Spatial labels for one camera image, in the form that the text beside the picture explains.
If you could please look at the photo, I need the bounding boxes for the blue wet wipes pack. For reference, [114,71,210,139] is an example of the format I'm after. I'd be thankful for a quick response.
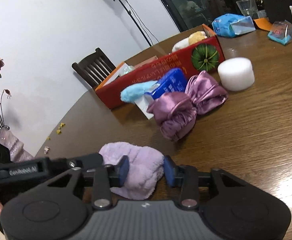
[212,14,255,38]

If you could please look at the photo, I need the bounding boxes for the blue tissue pack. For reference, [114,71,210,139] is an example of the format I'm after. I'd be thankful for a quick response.
[135,68,188,120]

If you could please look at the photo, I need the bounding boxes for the clear plastic cup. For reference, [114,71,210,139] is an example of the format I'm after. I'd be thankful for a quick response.
[236,0,258,19]

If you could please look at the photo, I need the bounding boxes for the teal snack packet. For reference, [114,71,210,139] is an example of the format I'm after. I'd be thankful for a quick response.
[267,20,292,46]

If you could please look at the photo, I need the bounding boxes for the light blue fluffy plush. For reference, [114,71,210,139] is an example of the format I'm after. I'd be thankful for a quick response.
[121,80,157,103]

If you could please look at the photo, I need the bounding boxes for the pink flowers in vase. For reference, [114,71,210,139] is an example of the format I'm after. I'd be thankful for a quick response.
[0,58,33,163]

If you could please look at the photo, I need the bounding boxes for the lilac fluffy towel headband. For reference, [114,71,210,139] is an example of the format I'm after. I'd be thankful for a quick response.
[99,142,164,200]

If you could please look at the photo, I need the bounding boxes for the dark wooden chair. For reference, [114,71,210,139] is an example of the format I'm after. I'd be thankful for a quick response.
[72,48,116,89]

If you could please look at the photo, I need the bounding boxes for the orange paper envelope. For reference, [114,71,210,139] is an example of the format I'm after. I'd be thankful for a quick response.
[253,18,272,32]

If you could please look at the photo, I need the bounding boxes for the yellow white plush toy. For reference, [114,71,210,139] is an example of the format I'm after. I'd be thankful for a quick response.
[171,31,208,53]

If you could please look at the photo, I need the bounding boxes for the clear plastic bag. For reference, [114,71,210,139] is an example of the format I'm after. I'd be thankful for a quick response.
[119,63,135,76]

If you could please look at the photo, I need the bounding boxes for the white foam cylinder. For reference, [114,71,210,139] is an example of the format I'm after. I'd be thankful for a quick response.
[217,57,255,92]

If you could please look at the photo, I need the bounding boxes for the yellow crumbs on table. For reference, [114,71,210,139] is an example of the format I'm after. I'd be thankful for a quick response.
[44,122,66,155]

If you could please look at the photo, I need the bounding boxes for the red cardboard box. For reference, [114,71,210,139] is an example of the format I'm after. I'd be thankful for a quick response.
[95,24,225,109]

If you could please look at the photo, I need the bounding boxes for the pink block in box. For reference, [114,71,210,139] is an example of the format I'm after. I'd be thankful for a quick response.
[134,56,158,68]

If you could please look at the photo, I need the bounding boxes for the purple satin scrunchie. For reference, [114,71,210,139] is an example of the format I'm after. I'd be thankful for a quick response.
[185,70,228,115]
[147,92,197,141]

